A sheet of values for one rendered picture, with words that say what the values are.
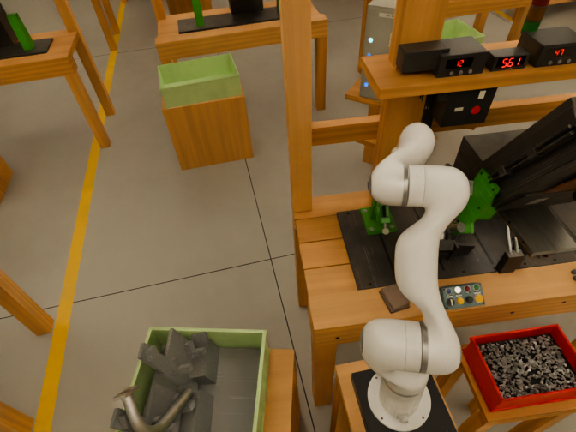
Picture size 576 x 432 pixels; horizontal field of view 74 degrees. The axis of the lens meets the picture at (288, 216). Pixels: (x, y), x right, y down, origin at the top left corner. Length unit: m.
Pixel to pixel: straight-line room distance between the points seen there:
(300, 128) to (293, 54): 0.29
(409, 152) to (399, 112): 0.60
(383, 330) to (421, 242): 0.23
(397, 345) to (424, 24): 1.00
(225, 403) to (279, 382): 0.20
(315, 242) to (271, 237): 1.20
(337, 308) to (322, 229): 0.41
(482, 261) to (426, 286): 0.80
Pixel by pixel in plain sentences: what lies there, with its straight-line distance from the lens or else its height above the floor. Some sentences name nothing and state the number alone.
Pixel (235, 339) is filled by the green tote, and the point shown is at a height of 0.90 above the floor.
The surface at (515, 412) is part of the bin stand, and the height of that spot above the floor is 0.80.
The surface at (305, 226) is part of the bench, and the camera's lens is 1.73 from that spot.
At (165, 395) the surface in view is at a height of 0.99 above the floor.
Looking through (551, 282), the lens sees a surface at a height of 0.90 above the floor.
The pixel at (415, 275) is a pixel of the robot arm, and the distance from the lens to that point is 0.93.
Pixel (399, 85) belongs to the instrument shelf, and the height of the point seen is 1.54.
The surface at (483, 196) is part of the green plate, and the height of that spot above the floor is 1.21.
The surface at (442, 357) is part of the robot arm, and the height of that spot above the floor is 1.32.
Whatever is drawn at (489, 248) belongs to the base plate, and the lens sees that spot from 1.78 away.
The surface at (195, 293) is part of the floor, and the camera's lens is 2.67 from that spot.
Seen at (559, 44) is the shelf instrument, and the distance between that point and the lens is 1.61.
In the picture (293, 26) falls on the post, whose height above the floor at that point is 1.72.
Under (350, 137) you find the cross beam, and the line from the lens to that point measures 1.68.
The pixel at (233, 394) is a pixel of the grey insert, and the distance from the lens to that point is 1.42.
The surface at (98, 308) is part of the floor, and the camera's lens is 2.86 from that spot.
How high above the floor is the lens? 2.18
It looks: 47 degrees down
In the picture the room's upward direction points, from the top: 4 degrees counter-clockwise
